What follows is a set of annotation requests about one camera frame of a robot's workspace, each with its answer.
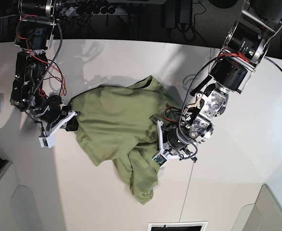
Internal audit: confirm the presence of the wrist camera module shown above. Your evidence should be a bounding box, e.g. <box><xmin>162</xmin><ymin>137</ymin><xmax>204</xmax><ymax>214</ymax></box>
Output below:
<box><xmin>38</xmin><ymin>135</ymin><xmax>56</xmax><ymax>148</ymax></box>
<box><xmin>152</xmin><ymin>153</ymin><xmax>168</xmax><ymax>167</ymax></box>

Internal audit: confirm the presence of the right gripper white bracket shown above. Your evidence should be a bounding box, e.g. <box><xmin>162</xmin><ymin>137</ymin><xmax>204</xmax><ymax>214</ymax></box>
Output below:
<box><xmin>30</xmin><ymin>105</ymin><xmax>82</xmax><ymax>135</ymax></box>

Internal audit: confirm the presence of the green t-shirt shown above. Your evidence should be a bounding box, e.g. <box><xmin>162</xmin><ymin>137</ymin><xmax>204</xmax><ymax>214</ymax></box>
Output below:
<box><xmin>71</xmin><ymin>76</ymin><xmax>179</xmax><ymax>204</ymax></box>

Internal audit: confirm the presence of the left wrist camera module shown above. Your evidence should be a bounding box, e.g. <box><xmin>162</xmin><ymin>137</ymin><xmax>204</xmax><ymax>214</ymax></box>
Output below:
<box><xmin>152</xmin><ymin>153</ymin><xmax>168</xmax><ymax>167</ymax></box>

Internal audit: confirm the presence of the black box under table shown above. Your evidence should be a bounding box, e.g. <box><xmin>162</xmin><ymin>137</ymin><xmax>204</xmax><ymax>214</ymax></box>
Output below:
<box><xmin>162</xmin><ymin>0</ymin><xmax>192</xmax><ymax>29</ymax></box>

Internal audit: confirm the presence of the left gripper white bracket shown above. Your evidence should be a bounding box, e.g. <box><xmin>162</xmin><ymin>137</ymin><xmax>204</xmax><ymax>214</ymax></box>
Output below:
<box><xmin>153</xmin><ymin>117</ymin><xmax>198</xmax><ymax>163</ymax></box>

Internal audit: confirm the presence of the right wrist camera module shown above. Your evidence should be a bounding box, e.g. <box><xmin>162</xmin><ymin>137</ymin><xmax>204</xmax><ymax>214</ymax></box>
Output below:
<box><xmin>38</xmin><ymin>135</ymin><xmax>56</xmax><ymax>148</ymax></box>

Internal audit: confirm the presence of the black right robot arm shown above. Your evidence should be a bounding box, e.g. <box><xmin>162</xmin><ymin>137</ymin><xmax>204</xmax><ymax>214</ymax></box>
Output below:
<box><xmin>10</xmin><ymin>0</ymin><xmax>70</xmax><ymax>133</ymax></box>

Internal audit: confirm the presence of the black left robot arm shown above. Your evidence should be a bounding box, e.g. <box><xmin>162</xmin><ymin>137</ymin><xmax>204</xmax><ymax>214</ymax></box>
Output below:
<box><xmin>153</xmin><ymin>0</ymin><xmax>282</xmax><ymax>167</ymax></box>

